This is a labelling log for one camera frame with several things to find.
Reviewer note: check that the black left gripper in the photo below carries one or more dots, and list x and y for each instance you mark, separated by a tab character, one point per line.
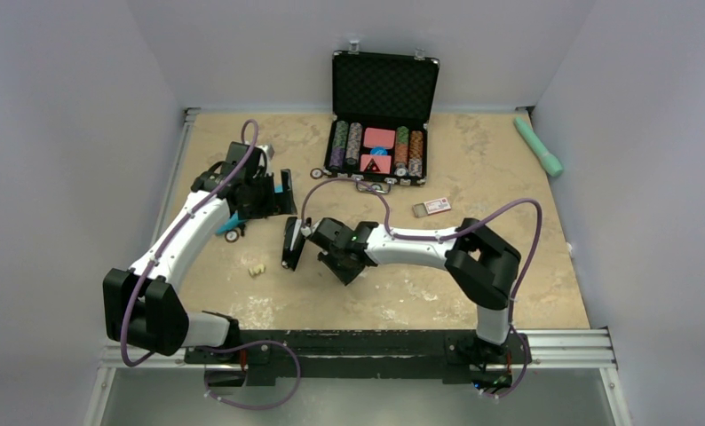
277	203

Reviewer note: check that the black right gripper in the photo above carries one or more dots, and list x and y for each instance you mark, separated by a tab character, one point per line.
346	276

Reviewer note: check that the black stapler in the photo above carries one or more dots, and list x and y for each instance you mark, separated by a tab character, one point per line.
296	231

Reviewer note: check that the staple box red white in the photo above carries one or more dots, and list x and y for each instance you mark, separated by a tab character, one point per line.
432	207

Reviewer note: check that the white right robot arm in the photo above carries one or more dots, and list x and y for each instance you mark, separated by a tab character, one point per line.
483	265

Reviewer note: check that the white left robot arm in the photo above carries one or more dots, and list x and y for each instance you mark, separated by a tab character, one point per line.
141	302

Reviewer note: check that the blue marker pen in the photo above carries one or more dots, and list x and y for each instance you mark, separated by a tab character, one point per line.
233	222

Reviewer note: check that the small beige staple strip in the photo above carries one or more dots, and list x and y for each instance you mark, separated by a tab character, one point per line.
256	270

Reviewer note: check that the pink card deck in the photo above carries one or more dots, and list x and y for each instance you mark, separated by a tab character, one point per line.
375	137

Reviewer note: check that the black poker chip case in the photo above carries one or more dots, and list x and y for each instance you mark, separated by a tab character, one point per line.
385	91

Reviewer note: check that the teal green cylinder tool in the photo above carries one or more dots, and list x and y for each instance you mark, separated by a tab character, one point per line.
548	161

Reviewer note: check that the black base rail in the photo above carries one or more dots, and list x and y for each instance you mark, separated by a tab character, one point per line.
453	356

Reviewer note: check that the aluminium frame rail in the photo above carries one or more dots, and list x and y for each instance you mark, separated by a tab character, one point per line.
548	349

